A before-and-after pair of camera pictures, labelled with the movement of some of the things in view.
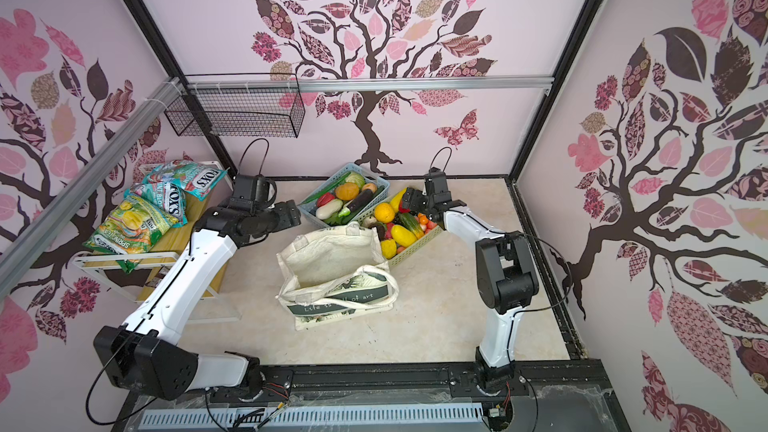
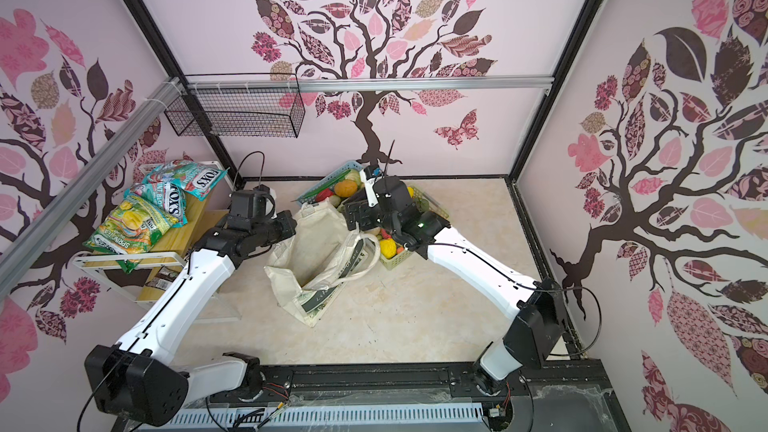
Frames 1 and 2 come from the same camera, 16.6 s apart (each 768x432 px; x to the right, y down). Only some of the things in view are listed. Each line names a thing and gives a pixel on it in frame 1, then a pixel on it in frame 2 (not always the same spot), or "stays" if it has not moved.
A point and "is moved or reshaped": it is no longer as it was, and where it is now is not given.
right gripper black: [408, 197] to [365, 210]
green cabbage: [354, 177] stays
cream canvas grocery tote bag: [333, 273] is moved or reshaped
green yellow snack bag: [132, 228] stays
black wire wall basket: [261, 105] stays
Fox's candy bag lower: [163, 196] stays
